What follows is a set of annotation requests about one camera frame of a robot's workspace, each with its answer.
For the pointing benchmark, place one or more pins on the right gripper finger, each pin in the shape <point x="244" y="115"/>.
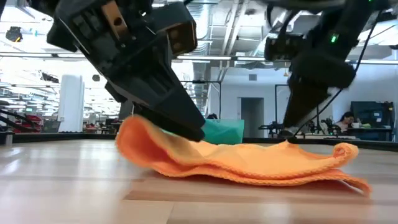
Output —
<point x="311" y="114"/>
<point x="303" y="99"/>

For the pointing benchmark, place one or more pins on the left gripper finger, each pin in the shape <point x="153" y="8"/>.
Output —
<point x="180" y="129"/>
<point x="161" y="93"/>

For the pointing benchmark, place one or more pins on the orange microfiber towel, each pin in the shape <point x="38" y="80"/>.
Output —
<point x="248" y="161"/>

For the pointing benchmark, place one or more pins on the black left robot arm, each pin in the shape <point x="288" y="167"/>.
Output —
<point x="43" y="4"/>

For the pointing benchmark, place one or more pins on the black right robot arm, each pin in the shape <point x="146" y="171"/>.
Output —
<point x="351" y="25"/>

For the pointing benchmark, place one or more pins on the teal translucent plastic basket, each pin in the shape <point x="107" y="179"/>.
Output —
<point x="227" y="132"/>

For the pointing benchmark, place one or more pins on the person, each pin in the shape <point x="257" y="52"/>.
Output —
<point x="346" y="119"/>
<point x="212" y="116"/>

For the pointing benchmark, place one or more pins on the small black robot arms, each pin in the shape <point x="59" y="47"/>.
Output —
<point x="270" y="127"/>

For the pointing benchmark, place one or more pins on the long ceiling light strip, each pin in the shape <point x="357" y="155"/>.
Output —
<point x="217" y="58"/>
<point x="373" y="61"/>

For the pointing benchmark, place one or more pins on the white pillar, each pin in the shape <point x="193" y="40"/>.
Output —
<point x="71" y="102"/>

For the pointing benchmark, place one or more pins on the red bins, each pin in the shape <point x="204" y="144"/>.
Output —
<point x="32" y="119"/>

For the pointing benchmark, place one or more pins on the black metal gantry frame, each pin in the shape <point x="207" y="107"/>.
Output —
<point x="202" y="81"/>
<point x="275" y="102"/>

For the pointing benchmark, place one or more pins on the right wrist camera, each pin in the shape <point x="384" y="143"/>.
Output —
<point x="283" y="46"/>

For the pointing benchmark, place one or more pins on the silver ribbed air duct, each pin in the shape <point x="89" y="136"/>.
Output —
<point x="203" y="43"/>

